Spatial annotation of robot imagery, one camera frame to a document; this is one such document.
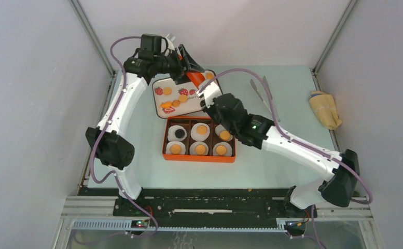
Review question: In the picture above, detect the beige cloth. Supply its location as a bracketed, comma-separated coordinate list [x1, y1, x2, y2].
[309, 91, 342, 130]

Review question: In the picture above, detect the strawberry print serving tray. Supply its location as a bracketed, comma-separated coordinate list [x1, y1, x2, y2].
[152, 70, 226, 119]

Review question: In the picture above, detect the swirl tan cookie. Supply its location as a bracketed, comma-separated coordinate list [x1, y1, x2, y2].
[194, 144, 207, 155]

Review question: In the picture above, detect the orange box lid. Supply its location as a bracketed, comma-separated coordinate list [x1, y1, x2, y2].
[186, 72, 206, 89]

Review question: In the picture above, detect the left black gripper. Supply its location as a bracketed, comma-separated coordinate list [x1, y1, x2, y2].
[152, 44, 203, 85]

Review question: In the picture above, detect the orange cookie box with dividers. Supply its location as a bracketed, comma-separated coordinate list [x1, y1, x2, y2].
[162, 116, 237, 163]

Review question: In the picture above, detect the white paper cupcake liner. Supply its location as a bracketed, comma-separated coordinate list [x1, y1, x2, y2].
[167, 125, 187, 142]
[215, 124, 233, 140]
[212, 142, 233, 157]
[191, 122, 210, 142]
[189, 141, 209, 156]
[165, 141, 186, 155]

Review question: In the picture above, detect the black sandwich cookie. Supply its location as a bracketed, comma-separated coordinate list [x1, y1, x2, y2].
[174, 129, 187, 141]

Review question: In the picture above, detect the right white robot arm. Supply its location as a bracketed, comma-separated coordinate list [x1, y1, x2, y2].
[197, 81, 359, 217]

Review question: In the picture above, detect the round tan biscuit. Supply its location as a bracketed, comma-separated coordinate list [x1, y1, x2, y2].
[215, 145, 228, 156]
[172, 100, 180, 107]
[196, 125, 208, 135]
[170, 144, 182, 155]
[219, 130, 232, 141]
[163, 87, 172, 95]
[178, 94, 188, 103]

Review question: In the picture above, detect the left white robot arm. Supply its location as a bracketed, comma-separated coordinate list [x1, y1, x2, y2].
[86, 45, 204, 216]

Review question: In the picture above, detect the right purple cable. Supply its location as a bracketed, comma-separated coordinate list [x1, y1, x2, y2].
[196, 68, 374, 249]

